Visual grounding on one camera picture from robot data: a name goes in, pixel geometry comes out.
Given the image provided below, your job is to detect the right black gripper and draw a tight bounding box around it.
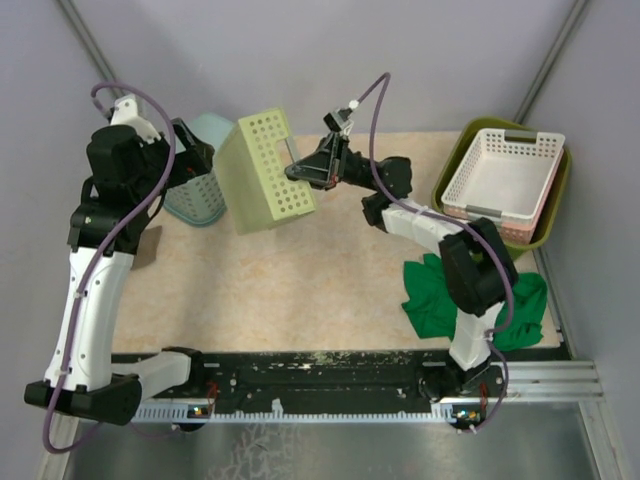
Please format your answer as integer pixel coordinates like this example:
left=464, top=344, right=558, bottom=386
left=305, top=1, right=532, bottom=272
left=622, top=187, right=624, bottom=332
left=282, top=133, right=376, bottom=192

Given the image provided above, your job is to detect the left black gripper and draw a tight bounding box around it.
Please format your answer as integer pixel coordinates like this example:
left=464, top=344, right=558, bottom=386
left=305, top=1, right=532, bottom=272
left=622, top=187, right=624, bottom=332
left=134, top=117, right=213, bottom=207

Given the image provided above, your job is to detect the teal perforated plastic basket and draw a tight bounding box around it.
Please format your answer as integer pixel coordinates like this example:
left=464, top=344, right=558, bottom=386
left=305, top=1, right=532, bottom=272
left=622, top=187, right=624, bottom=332
left=164, top=113, right=233, bottom=227

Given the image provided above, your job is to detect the light green shallow basket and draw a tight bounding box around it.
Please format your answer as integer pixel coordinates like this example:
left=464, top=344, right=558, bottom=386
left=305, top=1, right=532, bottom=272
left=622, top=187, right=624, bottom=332
left=213, top=108, right=316, bottom=235

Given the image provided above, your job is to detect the olive green large tub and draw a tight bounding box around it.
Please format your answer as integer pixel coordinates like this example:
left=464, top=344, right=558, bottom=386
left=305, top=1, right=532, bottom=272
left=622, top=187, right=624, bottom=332
left=431, top=116, right=572, bottom=259

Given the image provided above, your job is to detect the white perforated basket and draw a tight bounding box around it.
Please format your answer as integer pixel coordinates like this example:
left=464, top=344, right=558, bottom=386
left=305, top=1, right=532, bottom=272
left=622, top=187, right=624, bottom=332
left=441, top=128, right=565, bottom=228

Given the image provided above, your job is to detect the pink perforated basket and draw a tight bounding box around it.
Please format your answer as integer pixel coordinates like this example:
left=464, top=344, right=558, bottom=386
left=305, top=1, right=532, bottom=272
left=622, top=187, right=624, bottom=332
left=441, top=142, right=564, bottom=245

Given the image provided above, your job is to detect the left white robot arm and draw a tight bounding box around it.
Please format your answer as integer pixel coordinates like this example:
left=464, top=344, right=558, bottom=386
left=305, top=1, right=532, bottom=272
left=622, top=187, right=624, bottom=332
left=24, top=95, right=214, bottom=425

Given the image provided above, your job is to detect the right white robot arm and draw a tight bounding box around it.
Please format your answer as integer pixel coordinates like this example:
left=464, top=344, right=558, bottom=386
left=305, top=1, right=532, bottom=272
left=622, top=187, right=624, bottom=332
left=285, top=108, right=518, bottom=402

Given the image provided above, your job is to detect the brown cloth pouch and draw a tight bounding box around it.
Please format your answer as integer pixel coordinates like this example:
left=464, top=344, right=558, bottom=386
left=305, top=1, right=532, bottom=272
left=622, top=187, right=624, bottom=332
left=132, top=226, right=163, bottom=271

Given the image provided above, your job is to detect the green cloth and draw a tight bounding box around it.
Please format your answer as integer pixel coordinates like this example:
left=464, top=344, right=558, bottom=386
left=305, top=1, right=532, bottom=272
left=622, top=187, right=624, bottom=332
left=401, top=253, right=548, bottom=351

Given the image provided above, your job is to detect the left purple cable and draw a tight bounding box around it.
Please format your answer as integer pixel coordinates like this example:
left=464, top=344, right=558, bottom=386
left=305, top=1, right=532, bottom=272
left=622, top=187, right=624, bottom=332
left=42, top=82, right=177, bottom=454

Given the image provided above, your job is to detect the purple cable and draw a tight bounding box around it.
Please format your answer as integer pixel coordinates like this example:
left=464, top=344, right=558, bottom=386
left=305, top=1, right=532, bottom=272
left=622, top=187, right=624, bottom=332
left=42, top=82, right=177, bottom=454
left=349, top=72, right=512, bottom=435

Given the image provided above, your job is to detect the left aluminium frame post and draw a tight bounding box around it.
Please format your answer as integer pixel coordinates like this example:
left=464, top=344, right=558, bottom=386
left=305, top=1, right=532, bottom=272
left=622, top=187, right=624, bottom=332
left=53, top=0, right=159, bottom=146

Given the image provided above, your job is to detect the aluminium frame post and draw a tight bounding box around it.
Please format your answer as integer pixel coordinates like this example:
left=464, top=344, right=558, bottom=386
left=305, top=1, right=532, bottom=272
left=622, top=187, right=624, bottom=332
left=53, top=0, right=159, bottom=146
left=512, top=0, right=591, bottom=124

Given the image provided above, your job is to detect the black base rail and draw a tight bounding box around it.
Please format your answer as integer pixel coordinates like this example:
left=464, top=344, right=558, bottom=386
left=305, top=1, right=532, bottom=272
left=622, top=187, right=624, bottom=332
left=109, top=349, right=506, bottom=414

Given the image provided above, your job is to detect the right aluminium frame post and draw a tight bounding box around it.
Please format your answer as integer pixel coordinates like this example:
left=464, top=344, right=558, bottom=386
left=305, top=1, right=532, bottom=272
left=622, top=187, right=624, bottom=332
left=512, top=0, right=591, bottom=124

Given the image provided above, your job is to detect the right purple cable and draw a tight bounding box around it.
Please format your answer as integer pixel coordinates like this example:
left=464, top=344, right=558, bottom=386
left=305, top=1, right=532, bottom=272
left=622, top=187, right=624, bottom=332
left=349, top=72, right=512, bottom=435

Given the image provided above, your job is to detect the white slotted cable duct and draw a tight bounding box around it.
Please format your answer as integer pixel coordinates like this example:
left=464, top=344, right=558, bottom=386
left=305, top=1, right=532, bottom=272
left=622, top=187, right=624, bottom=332
left=133, top=399, right=471, bottom=425

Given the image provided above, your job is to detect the aluminium extrusion rail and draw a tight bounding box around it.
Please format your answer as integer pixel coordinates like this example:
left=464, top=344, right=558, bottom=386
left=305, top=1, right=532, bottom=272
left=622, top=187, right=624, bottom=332
left=505, top=360, right=604, bottom=403

